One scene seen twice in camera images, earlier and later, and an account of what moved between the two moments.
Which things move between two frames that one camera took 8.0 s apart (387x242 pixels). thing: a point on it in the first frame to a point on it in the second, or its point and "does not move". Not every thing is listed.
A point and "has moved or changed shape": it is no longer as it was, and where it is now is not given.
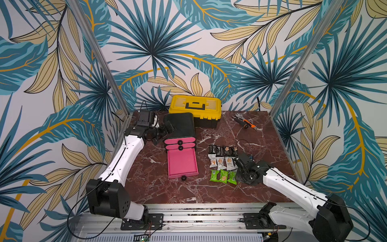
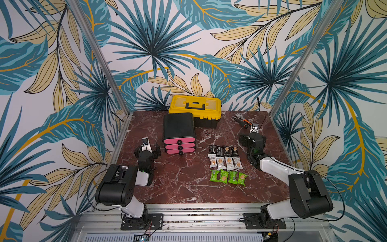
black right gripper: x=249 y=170 to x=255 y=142
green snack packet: x=232 y=177 does not move
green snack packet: x=223 y=176 does not move
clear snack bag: x=212 y=157 does not move
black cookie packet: x=234 y=151 does not move
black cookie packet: x=220 y=150 does not move
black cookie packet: x=212 y=149 does not move
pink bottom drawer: x=182 y=163 has moved or changed shape
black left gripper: x=166 y=132 to x=156 y=153
